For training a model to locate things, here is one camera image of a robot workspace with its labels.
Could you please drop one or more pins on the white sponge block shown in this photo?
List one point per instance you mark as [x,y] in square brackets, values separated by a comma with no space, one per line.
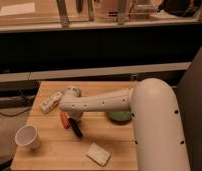
[98,154]

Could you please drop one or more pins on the white wrist end effector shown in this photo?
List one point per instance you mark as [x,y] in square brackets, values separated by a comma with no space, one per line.
[75,115]

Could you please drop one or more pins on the white paper cup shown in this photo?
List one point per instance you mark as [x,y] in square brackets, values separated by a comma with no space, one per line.
[27,137]

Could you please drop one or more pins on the green bowl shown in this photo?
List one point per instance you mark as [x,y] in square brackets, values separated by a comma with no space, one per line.
[119,116]

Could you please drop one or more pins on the black eraser block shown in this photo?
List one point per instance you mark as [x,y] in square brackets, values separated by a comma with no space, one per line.
[75,127]

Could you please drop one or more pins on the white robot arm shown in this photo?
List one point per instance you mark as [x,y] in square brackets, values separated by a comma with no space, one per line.
[157,124]

